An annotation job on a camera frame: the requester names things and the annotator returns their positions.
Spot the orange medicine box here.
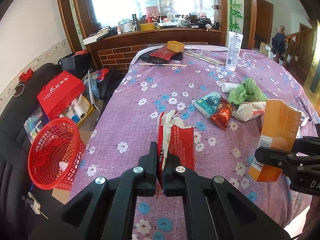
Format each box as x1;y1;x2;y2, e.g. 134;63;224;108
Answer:
249;99;301;182

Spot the red torn carton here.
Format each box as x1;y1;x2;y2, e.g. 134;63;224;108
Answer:
156;110;195;197

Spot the white red paper bag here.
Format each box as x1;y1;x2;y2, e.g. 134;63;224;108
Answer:
232;101;266;122

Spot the red shiny snack bag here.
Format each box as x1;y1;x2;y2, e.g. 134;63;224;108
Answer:
210;97;233;130

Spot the green towel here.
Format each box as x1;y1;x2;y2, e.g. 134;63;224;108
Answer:
228;78;267;105

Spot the teal tissue pack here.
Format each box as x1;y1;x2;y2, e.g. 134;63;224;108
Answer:
194;91;221;119

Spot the cardboard box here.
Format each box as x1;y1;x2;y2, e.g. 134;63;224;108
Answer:
51;129;93;205

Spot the crumpled white tissue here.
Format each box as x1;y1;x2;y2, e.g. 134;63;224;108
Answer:
59;161;68;172

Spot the purple floral tablecloth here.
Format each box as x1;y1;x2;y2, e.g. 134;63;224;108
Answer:
71;47;319;226

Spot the small white bottle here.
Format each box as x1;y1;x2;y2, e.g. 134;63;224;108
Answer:
221;82;239;94

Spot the red plastic basket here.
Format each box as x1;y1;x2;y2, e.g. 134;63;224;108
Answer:
28;118;86;191

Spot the wooden chopstick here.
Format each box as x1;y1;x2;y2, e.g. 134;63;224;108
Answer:
139;63;188;67

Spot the white power strip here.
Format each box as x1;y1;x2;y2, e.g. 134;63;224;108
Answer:
21;192;48;219

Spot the black leather sofa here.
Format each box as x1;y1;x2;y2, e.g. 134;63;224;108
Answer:
1;63;62;239

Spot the red gift box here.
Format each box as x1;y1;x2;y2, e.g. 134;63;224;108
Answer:
37;71;85;120

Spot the iridescent shopping bag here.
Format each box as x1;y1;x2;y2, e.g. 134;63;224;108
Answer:
24;104;48;144

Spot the dark red pouch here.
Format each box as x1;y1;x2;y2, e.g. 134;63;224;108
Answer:
150;46;177;61

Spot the white lotion tube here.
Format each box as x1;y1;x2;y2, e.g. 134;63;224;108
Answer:
225;31;243;72

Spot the yellow square dish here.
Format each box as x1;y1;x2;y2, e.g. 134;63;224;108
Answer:
167;41;184;53

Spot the wooden brick-pattern counter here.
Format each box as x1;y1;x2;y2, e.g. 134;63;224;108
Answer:
83;27;227;74

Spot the dark navy paper bag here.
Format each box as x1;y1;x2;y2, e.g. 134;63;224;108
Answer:
58;53;91;79

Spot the yellow tin on counter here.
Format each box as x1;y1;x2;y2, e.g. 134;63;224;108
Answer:
140;23;156;31

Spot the red cloth on sofa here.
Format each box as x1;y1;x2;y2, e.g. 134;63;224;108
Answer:
19;68;33;85

